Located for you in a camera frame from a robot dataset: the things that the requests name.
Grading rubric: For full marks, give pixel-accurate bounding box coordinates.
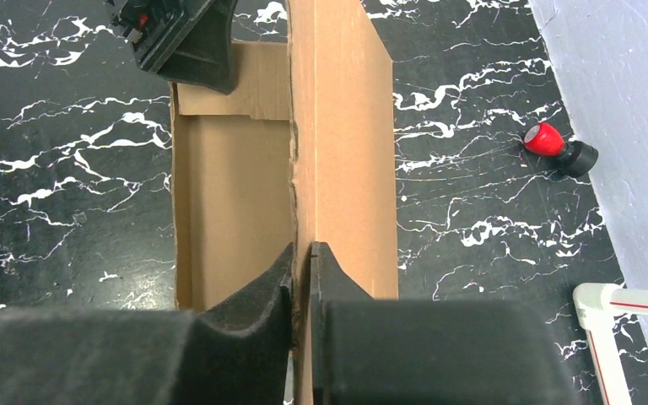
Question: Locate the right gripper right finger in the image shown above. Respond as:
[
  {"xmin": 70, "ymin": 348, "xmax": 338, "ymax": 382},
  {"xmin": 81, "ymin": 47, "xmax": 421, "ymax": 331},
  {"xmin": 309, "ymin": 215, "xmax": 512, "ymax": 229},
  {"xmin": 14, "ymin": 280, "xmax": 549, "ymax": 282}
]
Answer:
[{"xmin": 310, "ymin": 242, "xmax": 577, "ymax": 404}]

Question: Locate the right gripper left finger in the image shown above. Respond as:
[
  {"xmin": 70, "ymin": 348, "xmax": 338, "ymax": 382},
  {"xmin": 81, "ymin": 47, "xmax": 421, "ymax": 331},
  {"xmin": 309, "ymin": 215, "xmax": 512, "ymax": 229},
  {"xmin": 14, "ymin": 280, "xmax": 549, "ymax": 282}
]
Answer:
[{"xmin": 0, "ymin": 246, "xmax": 294, "ymax": 404}]

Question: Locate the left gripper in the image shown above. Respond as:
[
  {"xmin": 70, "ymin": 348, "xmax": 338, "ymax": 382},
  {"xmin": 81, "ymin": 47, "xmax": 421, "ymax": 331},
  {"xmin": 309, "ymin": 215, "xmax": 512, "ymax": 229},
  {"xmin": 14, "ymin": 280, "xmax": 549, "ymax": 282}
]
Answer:
[{"xmin": 108, "ymin": 0, "xmax": 238, "ymax": 95}]

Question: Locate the brown cardboard box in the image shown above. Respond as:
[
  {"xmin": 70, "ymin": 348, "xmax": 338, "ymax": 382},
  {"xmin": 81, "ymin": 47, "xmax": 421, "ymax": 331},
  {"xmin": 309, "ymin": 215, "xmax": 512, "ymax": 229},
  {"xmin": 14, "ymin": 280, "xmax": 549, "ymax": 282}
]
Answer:
[{"xmin": 170, "ymin": 1, "xmax": 398, "ymax": 404}]

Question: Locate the red black stamp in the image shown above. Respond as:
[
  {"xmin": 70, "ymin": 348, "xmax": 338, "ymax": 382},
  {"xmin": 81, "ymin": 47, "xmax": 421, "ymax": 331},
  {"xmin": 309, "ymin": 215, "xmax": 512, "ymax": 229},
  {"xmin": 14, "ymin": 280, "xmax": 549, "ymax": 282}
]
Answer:
[{"xmin": 522, "ymin": 122, "xmax": 599, "ymax": 178}]

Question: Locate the white PVC pipe frame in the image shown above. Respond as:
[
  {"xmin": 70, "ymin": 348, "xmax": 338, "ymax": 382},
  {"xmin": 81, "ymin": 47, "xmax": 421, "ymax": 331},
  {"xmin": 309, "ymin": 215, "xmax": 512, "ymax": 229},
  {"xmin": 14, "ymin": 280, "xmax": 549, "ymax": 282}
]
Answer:
[{"xmin": 572, "ymin": 282, "xmax": 648, "ymax": 405}]

